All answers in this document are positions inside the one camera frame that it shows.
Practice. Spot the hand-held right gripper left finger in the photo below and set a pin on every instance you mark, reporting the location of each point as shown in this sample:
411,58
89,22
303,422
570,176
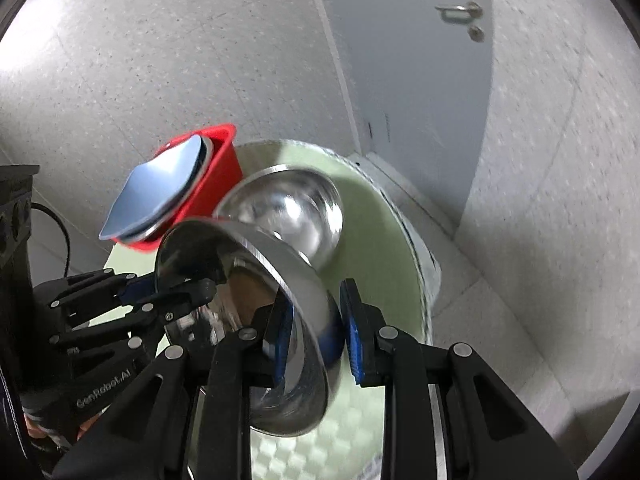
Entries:
281,355

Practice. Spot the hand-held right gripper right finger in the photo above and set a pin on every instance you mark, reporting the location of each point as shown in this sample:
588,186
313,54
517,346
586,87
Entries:
353,340

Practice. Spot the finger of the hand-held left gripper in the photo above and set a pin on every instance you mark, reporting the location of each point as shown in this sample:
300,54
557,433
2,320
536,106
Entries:
95,290
150,310

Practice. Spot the stainless steel bowl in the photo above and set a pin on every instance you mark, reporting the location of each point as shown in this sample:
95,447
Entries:
240,280
295,210

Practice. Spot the blue plate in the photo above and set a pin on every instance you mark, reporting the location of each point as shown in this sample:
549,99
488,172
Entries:
150,190

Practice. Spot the red plastic dish bin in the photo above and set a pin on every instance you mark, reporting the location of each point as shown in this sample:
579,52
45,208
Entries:
225,170

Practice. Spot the stainless steel plate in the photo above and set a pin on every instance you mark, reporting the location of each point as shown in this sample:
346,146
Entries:
205,160

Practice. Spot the round green table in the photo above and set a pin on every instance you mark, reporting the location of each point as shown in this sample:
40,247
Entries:
385,240

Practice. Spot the black equipment box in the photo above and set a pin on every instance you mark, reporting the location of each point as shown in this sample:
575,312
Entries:
15,220

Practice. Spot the grey door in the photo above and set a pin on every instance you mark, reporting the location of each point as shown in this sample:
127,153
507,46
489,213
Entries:
410,70

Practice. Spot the door lock cylinder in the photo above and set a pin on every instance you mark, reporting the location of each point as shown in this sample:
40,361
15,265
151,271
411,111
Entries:
475,33

